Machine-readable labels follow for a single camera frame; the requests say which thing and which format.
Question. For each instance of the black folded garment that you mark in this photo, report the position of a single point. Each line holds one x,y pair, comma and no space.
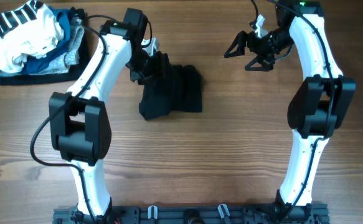
33,64

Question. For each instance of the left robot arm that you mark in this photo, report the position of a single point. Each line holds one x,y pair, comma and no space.
79,124

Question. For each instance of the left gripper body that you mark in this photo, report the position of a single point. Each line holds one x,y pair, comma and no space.
145,67

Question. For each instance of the white black striped garment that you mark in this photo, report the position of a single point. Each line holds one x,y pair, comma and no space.
22,34

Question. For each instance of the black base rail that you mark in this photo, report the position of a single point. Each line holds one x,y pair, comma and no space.
193,214

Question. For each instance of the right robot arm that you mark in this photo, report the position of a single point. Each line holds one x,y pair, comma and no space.
317,109

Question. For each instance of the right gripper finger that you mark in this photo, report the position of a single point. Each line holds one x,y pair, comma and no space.
260,64
238,46

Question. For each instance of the grey folded garment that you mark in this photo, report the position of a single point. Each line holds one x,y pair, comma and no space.
62,63

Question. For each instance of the black t-shirt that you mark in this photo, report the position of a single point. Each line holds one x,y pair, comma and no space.
172,88

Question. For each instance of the blue folded garment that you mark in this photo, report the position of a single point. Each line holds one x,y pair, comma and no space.
44,60

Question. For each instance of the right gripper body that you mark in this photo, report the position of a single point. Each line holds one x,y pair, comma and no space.
270,43

